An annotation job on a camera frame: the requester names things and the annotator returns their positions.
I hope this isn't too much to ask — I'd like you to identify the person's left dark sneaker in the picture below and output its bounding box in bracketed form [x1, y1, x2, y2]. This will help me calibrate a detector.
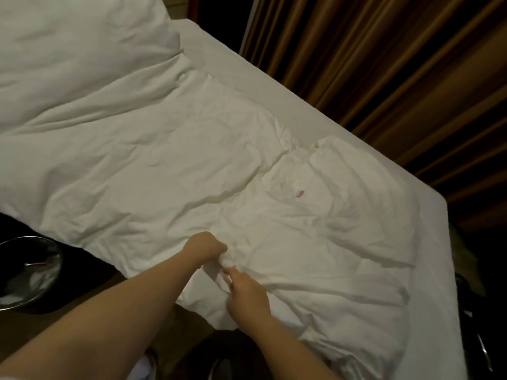
[128, 348, 159, 380]

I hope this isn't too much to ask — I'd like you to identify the black office chair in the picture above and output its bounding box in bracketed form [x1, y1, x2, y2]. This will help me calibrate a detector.
[455, 273, 507, 380]

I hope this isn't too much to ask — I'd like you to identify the brown curtain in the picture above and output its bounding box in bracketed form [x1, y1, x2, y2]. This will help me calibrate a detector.
[238, 0, 507, 234]

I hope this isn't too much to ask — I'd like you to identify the white duvet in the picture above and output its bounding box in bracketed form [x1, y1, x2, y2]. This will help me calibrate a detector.
[0, 55, 423, 380]

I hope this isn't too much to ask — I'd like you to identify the person's right forearm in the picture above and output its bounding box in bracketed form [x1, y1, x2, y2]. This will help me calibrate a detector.
[241, 316, 343, 380]

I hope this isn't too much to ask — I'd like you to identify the black trash bin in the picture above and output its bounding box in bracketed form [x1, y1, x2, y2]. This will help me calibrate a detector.
[0, 235, 64, 314]

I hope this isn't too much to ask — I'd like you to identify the person's right hand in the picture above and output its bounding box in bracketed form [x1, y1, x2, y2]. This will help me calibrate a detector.
[220, 267, 274, 331]

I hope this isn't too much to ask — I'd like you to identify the person's left hand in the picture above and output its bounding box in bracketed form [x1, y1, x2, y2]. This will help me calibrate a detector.
[182, 231, 229, 272]

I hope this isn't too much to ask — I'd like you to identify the person's left forearm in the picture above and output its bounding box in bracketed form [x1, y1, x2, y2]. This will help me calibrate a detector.
[0, 253, 203, 380]

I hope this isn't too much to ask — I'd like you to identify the white bed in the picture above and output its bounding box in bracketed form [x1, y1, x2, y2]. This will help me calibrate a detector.
[170, 18, 470, 380]

